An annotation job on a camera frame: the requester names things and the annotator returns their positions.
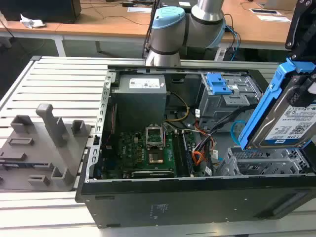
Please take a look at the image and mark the green motherboard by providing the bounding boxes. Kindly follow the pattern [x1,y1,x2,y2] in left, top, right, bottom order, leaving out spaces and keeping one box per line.
[102,122,215,178]

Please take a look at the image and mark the metal socket cover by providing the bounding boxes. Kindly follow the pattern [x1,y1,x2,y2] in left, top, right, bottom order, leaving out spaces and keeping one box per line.
[145,125,165,149]

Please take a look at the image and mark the black graphics card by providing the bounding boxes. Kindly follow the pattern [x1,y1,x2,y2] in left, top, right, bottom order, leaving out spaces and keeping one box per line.
[130,169,175,179]

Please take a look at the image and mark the blue plastic drive latch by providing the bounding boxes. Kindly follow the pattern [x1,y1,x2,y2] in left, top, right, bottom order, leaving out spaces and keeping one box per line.
[207,73,233,96]

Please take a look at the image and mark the black box on desk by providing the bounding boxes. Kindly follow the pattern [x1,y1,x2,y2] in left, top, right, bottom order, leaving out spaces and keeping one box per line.
[0,0,82,24]

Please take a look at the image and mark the hard disk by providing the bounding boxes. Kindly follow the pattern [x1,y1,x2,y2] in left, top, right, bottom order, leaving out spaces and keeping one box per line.
[238,58,316,151]

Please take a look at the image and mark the black cable bundle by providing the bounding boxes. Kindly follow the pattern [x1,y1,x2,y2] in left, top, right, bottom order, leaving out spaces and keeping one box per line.
[195,103,260,158]

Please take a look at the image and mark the grey metal drive cage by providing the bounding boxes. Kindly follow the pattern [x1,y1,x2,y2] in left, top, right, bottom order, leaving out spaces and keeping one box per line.
[198,73,262,119]

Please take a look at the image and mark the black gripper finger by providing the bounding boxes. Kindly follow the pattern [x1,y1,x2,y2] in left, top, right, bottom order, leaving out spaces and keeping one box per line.
[299,74,316,108]

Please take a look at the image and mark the black cables beside arm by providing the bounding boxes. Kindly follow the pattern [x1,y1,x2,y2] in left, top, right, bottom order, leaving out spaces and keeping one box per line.
[143,0,161,60]

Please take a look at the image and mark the yellow wire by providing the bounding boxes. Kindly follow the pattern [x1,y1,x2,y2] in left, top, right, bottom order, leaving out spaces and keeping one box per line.
[164,91,190,122]

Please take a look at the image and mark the CPU socket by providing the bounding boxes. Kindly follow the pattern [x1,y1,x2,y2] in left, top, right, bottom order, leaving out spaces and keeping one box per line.
[148,150,165,165]

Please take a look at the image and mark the crumpled white paper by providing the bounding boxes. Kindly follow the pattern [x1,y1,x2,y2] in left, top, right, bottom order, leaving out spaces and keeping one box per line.
[19,13,46,29]

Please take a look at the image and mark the blue cables behind arm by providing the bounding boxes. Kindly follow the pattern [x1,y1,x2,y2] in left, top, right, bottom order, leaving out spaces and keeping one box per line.
[226,24,242,50]

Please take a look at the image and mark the thin red wire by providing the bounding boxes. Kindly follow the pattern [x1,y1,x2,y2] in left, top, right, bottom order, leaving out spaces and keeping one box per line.
[110,103,117,135]

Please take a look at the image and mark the black open PC case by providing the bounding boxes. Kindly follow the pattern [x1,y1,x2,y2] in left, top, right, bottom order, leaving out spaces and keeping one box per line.
[75,65,316,229]

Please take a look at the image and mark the light wood desk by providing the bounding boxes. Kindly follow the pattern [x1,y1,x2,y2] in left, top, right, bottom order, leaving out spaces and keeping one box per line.
[55,0,301,54]
[0,8,83,57]

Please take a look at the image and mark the grey power supply unit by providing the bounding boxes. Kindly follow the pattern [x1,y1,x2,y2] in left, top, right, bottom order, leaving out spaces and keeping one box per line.
[111,74,167,124]

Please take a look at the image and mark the blue disk wire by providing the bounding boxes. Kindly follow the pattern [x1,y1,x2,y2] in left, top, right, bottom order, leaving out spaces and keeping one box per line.
[231,119,247,146]

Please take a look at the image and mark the black RAM slot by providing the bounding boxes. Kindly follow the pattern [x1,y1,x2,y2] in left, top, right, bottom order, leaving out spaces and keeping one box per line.
[181,132,195,177]
[172,131,185,178]

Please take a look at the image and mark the grey metal disk bay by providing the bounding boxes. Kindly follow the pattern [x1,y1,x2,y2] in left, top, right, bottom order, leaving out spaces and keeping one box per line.
[217,147,309,176]

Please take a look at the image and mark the white framed desk socket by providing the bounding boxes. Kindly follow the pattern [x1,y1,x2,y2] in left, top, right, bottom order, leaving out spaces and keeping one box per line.
[249,8,278,14]

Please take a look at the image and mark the white paper sheet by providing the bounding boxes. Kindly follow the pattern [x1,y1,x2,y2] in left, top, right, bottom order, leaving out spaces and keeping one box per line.
[127,6,153,13]
[256,14,292,23]

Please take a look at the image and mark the orange wire bundle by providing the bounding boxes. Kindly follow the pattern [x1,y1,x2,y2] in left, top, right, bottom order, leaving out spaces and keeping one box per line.
[192,150,208,166]

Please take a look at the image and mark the grey parts rack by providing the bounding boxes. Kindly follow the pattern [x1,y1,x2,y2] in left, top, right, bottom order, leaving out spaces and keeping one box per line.
[0,103,96,192]

